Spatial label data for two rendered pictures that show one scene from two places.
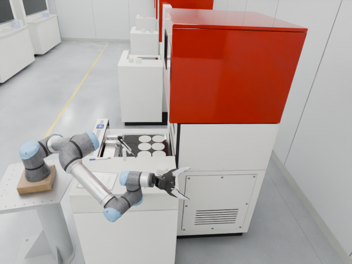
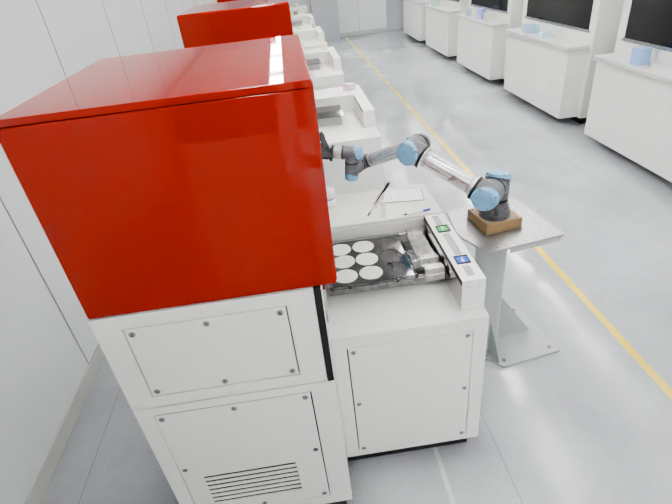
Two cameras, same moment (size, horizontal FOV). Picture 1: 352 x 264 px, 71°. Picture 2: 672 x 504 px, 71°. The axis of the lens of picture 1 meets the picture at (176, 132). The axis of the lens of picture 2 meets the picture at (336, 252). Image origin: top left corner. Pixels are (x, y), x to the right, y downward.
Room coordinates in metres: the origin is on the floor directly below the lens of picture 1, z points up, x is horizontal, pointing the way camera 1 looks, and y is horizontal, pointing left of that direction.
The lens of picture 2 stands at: (3.33, 0.23, 2.06)
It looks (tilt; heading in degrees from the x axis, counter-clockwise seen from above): 32 degrees down; 184
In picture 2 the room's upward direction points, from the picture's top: 7 degrees counter-clockwise
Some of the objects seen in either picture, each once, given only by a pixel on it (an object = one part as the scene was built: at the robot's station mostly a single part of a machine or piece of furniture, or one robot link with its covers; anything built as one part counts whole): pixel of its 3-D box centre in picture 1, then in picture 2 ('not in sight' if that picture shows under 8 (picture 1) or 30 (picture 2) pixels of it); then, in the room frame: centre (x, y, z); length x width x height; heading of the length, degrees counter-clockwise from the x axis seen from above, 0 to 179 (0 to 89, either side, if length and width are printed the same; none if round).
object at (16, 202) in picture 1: (39, 188); (496, 234); (1.22, 0.92, 0.75); 0.45 x 0.44 x 0.13; 106
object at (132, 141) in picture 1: (144, 146); (366, 259); (1.57, 0.24, 0.90); 0.34 x 0.34 x 0.01; 7
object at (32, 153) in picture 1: (32, 153); (496, 184); (1.23, 0.89, 1.04); 0.13 x 0.12 x 0.14; 147
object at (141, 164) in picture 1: (128, 182); (373, 217); (1.18, 0.29, 0.89); 0.62 x 0.35 x 0.14; 97
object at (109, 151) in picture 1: (109, 151); (424, 254); (1.52, 0.50, 0.87); 0.36 x 0.08 x 0.03; 7
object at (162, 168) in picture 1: (162, 172); (328, 197); (1.15, 0.07, 1.01); 0.07 x 0.07 x 0.10
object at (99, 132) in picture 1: (98, 143); (451, 256); (1.60, 0.60, 0.89); 0.55 x 0.09 x 0.14; 7
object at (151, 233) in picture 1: (133, 199); (390, 327); (1.48, 0.33, 0.41); 0.97 x 0.64 x 0.82; 7
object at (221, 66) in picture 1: (217, 60); (206, 159); (1.82, -0.28, 1.52); 0.81 x 0.75 x 0.59; 7
